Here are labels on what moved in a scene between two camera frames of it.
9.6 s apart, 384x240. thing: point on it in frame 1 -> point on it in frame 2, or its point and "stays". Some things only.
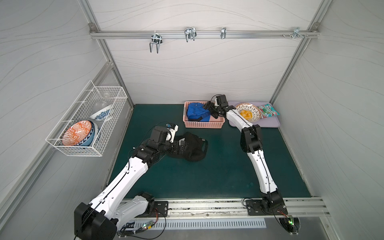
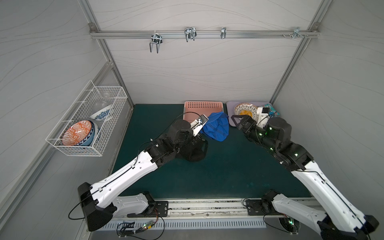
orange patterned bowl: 76,133 stays
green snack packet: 267,110 stays
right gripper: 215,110 -> 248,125
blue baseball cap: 197,112 -> 217,126
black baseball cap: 196,147 stays
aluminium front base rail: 300,207 stays
